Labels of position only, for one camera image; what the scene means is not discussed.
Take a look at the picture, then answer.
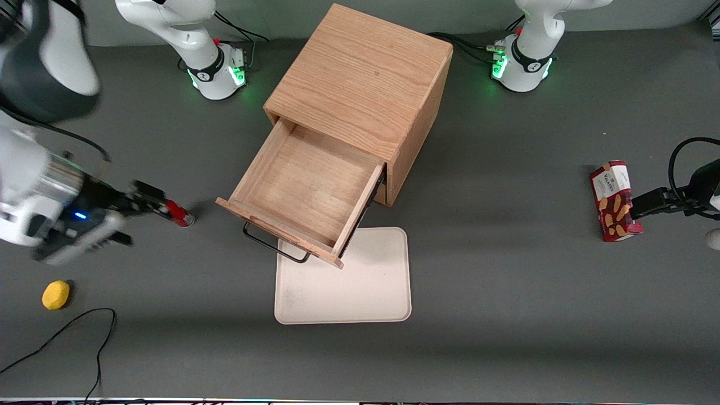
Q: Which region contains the dark left arm gripper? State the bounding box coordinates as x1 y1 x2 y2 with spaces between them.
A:
630 159 720 221

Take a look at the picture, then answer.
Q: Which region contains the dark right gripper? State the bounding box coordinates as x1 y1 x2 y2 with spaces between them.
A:
70 173 171 228

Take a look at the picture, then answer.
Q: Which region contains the black metal drawer handle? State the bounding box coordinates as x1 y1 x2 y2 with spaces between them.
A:
243 222 311 264

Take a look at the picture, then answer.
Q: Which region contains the wooden drawer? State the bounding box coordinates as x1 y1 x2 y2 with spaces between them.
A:
215 118 388 269

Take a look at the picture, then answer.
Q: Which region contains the red cola bottle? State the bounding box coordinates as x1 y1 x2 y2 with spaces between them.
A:
166 200 196 228

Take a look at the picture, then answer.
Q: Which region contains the red cookie box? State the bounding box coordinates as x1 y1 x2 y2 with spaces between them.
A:
589 160 644 243

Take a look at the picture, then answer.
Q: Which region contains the yellow lemon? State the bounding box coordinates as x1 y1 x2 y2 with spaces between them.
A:
42 280 71 311

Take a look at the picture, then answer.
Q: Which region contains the beige plastic tray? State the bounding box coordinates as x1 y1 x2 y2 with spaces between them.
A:
274 227 412 325

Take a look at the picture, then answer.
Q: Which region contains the wooden cabinet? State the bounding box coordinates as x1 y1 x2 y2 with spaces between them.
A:
263 3 454 208

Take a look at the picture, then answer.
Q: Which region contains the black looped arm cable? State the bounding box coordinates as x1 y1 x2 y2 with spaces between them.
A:
668 137 720 220

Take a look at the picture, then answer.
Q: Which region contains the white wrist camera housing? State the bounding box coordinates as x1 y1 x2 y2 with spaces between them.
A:
33 213 134 266

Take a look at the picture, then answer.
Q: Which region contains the black arm hose cable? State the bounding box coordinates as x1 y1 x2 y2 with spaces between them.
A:
0 106 112 164

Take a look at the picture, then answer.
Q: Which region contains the thin black cable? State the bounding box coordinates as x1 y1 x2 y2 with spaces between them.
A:
0 308 117 403

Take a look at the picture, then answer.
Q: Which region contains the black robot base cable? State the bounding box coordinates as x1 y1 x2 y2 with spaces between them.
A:
426 31 499 64
213 10 271 69

